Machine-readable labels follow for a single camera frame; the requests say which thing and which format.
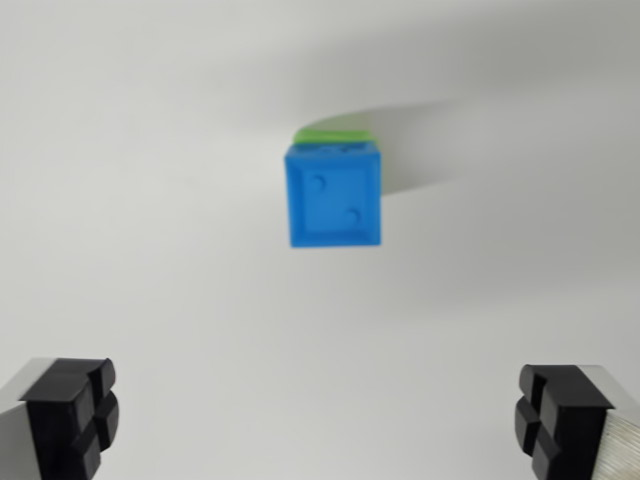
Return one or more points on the gripper right finger with black rubber pad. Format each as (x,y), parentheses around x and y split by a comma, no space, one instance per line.
(570,425)

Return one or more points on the gripper left finger with black rubber pad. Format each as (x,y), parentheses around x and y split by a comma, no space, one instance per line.
(55,415)

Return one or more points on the blue cube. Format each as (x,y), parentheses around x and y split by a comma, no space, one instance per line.
(332,200)

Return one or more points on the green cube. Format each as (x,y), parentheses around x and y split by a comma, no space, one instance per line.
(330,136)

